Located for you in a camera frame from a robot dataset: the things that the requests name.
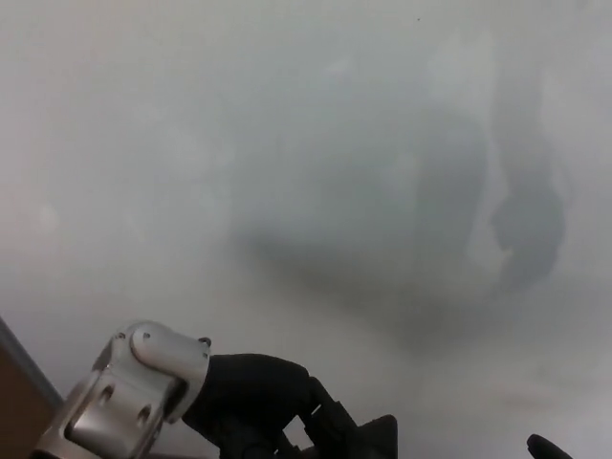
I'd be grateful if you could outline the white whiteboard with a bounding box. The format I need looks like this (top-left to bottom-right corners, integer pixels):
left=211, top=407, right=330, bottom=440
left=0, top=0, right=612, bottom=459

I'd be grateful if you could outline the black magnetic marker holder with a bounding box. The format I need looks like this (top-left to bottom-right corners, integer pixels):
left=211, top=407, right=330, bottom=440
left=354, top=413, right=400, bottom=459

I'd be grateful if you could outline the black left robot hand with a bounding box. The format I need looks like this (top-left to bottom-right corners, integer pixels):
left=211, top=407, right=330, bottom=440
left=183, top=352, right=361, bottom=459

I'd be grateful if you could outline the grey metal whiteboard frame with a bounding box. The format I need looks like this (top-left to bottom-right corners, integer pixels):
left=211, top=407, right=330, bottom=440
left=0, top=314, right=64, bottom=407

